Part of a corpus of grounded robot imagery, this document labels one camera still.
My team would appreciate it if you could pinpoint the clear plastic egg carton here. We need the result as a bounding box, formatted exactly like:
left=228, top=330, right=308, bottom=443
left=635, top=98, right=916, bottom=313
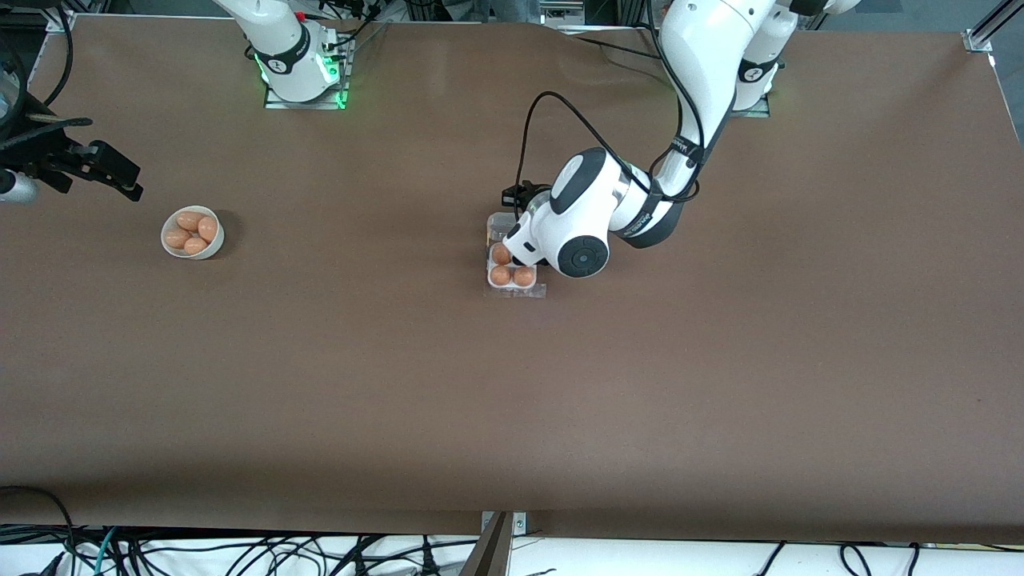
left=486, top=212, right=548, bottom=299

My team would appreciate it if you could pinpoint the white round bowl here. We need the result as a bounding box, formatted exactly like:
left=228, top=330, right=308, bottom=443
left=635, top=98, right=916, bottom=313
left=161, top=205, right=226, bottom=260

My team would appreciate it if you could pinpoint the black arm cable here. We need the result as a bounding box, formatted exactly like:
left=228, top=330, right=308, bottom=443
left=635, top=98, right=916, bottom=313
left=0, top=8, right=93, bottom=153
left=512, top=90, right=705, bottom=201

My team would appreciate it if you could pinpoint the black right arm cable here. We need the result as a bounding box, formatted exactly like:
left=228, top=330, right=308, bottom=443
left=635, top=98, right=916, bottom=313
left=0, top=8, right=93, bottom=153

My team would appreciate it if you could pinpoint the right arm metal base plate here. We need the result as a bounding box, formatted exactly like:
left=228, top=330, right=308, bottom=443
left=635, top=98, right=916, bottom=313
left=264, top=36, right=353, bottom=110

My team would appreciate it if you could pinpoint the dark grey metal bar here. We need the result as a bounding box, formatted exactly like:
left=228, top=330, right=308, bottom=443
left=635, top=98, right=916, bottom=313
left=460, top=512, right=513, bottom=576

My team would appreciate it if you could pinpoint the black cable on table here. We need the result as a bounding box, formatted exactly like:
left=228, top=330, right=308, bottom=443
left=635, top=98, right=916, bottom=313
left=552, top=22, right=681, bottom=73

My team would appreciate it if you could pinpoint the teal cable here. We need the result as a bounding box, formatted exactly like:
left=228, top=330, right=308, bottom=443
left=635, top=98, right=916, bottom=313
left=94, top=526, right=119, bottom=576

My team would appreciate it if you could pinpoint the white sheet under table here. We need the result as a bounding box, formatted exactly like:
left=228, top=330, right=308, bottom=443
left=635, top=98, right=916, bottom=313
left=0, top=524, right=1024, bottom=576

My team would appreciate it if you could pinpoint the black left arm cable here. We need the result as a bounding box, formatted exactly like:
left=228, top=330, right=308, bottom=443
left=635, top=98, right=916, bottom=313
left=512, top=90, right=705, bottom=201

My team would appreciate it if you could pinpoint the black looped cable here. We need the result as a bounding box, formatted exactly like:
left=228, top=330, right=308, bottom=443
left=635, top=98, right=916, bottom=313
left=0, top=486, right=77, bottom=561

